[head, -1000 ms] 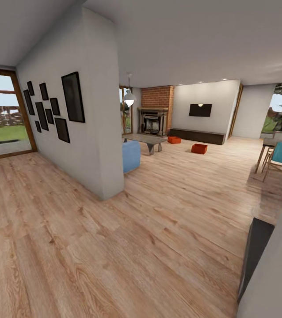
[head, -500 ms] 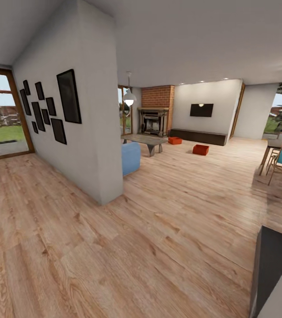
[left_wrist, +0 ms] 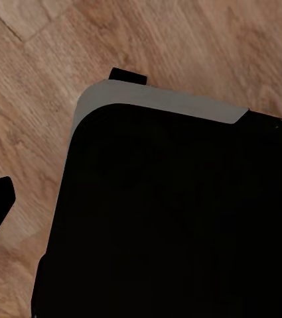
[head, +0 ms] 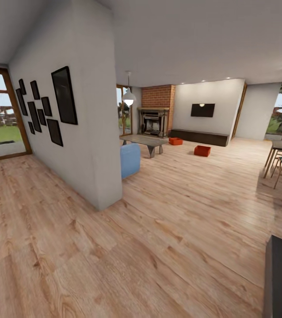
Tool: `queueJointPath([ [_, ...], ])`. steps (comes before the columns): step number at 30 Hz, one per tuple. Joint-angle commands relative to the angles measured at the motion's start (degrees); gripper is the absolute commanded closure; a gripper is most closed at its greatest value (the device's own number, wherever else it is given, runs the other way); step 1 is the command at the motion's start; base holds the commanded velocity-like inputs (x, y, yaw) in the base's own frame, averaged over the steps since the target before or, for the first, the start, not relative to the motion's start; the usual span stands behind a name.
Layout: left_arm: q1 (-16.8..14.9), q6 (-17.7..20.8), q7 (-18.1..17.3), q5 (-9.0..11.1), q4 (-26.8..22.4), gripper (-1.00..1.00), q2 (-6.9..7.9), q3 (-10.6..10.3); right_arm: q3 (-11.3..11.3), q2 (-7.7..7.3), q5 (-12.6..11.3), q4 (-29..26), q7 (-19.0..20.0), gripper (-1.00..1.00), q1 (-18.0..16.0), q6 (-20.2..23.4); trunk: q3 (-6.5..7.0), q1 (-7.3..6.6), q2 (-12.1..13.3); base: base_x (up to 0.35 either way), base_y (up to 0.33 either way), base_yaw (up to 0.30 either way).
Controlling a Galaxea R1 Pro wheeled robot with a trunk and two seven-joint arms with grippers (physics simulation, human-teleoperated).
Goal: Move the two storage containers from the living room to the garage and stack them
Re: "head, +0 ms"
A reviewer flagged storage box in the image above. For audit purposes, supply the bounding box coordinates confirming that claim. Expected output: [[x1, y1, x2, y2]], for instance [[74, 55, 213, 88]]
[[194, 145, 211, 157], [168, 137, 183, 145]]

